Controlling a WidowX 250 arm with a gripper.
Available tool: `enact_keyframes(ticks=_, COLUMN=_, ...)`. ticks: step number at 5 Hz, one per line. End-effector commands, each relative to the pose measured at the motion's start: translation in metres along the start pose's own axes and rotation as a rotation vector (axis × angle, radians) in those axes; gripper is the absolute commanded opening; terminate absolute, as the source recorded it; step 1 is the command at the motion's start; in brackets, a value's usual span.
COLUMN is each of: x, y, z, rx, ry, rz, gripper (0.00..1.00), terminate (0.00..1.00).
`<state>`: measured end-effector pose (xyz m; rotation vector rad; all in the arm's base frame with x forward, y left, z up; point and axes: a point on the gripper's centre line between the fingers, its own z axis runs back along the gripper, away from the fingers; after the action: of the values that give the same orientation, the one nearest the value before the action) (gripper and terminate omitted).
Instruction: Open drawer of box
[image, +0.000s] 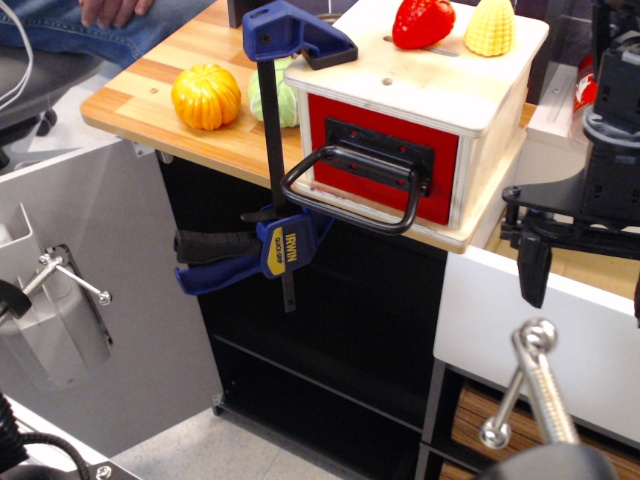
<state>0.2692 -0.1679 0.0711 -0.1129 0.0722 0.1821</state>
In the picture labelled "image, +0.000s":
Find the red white can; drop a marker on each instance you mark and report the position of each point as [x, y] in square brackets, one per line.
[585, 86]

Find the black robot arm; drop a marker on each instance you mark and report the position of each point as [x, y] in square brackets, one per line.
[611, 123]

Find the white wooden box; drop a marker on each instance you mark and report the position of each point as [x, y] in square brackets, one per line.
[447, 88]

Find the right silver clamp screw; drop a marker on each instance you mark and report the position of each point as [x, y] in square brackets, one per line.
[532, 385]

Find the red toy strawberry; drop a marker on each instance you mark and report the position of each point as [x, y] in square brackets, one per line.
[422, 23]

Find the black office chair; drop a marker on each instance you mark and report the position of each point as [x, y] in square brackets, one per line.
[30, 87]

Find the yellow toy corn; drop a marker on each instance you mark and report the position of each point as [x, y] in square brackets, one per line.
[491, 29]

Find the orange toy pumpkin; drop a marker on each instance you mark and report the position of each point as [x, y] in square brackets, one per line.
[206, 97]

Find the person's hand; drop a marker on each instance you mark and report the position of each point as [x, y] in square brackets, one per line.
[107, 13]

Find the white cabinet panel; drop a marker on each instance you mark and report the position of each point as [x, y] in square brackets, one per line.
[587, 337]

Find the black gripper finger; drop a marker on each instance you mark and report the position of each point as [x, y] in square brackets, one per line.
[534, 263]

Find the red drawer front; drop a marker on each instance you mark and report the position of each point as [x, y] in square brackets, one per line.
[433, 207]

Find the black shelf cabinet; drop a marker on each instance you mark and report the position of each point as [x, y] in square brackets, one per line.
[346, 375]

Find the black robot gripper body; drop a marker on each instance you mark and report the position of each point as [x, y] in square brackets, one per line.
[588, 212]

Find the grey side panel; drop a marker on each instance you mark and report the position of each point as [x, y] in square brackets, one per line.
[112, 350]

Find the blue Irwin bar clamp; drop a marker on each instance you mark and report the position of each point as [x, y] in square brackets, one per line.
[285, 238]

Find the black metal drawer handle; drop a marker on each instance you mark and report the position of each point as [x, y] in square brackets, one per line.
[373, 156]

